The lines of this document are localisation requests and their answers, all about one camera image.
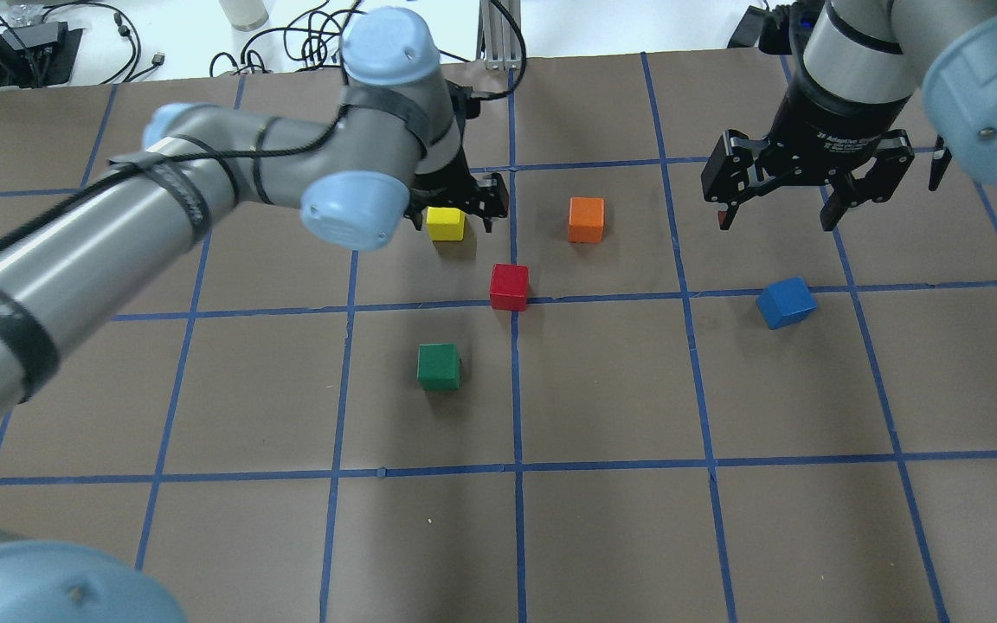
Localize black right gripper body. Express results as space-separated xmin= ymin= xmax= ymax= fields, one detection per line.
xmin=743 ymin=82 xmax=909 ymax=200

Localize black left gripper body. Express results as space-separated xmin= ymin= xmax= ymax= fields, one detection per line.
xmin=408 ymin=82 xmax=482 ymax=217

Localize red wooden block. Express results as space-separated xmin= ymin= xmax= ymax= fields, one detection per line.
xmin=488 ymin=263 xmax=530 ymax=312

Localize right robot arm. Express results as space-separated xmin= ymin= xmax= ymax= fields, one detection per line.
xmin=700 ymin=1 xmax=997 ymax=232

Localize yellow wooden block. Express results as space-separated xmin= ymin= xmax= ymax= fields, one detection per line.
xmin=426 ymin=208 xmax=467 ymax=243

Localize orange wooden block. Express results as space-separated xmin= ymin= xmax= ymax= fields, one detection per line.
xmin=567 ymin=196 xmax=606 ymax=244

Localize blue wooden block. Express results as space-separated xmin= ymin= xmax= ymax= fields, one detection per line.
xmin=756 ymin=276 xmax=819 ymax=331

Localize green wooden block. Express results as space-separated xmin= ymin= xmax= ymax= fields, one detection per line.
xmin=416 ymin=343 xmax=460 ymax=391

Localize black power adapter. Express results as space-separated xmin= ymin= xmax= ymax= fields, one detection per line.
xmin=725 ymin=5 xmax=773 ymax=48

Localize white cylindrical bottle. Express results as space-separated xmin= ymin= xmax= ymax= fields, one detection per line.
xmin=218 ymin=0 xmax=270 ymax=32

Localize aluminium frame post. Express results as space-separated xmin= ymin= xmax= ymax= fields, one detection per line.
xmin=476 ymin=1 xmax=525 ymax=71

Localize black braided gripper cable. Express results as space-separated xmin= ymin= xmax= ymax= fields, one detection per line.
xmin=0 ymin=95 xmax=352 ymax=278

